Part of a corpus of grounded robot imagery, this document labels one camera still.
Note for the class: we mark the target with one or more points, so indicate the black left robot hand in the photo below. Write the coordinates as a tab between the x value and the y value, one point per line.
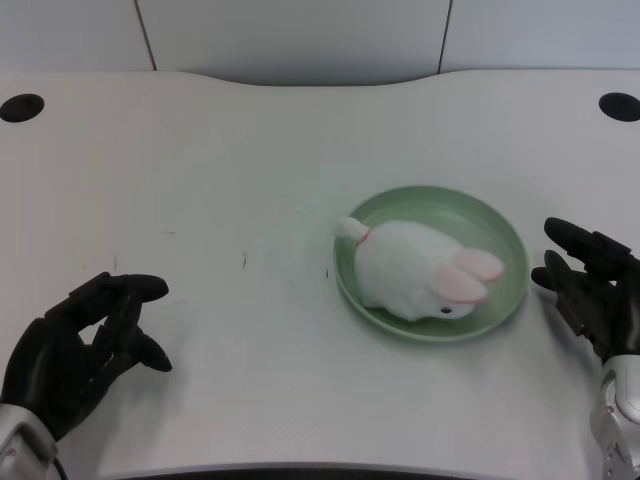
60	360

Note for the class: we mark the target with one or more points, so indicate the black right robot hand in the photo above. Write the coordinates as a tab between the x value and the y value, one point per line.
585	295

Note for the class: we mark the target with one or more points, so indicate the white plush rabbit doll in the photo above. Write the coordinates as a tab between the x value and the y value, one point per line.
420	272

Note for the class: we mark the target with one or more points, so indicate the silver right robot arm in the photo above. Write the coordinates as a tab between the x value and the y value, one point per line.
617	425

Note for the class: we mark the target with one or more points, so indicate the green round plate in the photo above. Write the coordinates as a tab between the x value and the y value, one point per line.
500	235

